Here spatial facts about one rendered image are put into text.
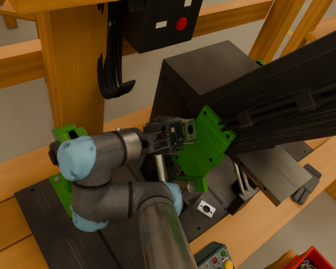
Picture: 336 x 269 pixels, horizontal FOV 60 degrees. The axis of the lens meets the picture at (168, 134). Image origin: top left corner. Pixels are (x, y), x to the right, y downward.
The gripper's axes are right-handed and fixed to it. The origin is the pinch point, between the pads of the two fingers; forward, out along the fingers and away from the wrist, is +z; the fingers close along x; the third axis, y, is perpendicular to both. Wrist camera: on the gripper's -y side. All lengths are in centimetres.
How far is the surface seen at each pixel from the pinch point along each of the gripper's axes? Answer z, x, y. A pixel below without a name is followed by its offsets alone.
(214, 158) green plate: 2.4, -8.2, 7.1
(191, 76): 10.6, 14.7, -3.7
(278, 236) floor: 120, -92, -33
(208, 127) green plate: 2.2, 0.1, 6.6
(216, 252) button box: 4.4, -36.5, 2.3
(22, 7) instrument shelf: -39.0, 25.1, 4.7
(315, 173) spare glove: 60, -28, 13
